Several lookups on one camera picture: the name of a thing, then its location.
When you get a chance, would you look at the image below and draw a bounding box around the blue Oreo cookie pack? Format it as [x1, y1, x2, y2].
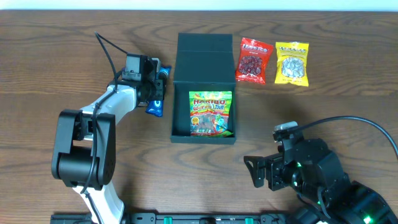
[146, 66, 172, 117]

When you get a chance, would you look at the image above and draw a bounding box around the green Haribo worms bag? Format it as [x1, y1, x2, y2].
[189, 91, 233, 138]

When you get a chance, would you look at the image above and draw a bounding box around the yellow Hacks candy bag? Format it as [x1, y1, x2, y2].
[274, 42, 309, 87]

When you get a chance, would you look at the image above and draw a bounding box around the red Hacks candy bag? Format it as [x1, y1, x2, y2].
[235, 37, 274, 85]

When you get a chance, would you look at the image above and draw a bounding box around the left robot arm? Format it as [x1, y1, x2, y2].
[50, 54, 171, 223]

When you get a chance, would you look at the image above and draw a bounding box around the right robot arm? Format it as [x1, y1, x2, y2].
[244, 132, 397, 224]

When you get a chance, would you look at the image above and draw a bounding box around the dark green open box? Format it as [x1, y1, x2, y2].
[170, 33, 236, 145]

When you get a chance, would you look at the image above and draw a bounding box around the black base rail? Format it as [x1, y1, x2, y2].
[50, 212, 296, 224]

